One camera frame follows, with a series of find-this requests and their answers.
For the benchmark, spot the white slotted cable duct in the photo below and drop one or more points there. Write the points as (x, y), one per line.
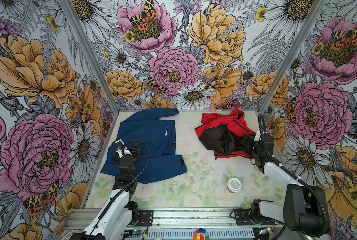
(214, 234)

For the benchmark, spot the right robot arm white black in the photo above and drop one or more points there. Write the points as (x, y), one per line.
(304, 208)

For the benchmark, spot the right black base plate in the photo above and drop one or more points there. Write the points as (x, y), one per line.
(243, 217)

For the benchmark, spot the blue jacket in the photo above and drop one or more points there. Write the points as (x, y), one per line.
(157, 140)

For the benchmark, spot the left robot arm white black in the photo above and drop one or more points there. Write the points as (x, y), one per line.
(119, 211)

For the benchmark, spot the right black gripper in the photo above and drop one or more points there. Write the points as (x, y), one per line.
(250, 139)

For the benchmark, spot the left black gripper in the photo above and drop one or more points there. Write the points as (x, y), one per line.
(138, 152)

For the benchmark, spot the small green circuit board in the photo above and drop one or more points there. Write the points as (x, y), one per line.
(133, 234)

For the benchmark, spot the white perforated round object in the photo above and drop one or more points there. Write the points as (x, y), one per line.
(69, 234)

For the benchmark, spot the aluminium front rail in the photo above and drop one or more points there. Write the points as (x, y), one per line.
(167, 218)

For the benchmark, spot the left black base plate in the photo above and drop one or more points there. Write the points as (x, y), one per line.
(145, 219)

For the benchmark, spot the white round jar lid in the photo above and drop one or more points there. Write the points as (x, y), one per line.
(234, 185)

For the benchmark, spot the colourful round sticker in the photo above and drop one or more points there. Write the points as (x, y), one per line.
(200, 234)

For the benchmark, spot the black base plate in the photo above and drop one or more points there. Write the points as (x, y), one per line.
(145, 219)
(243, 217)

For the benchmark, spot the red black jacket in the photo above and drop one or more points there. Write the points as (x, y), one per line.
(227, 135)

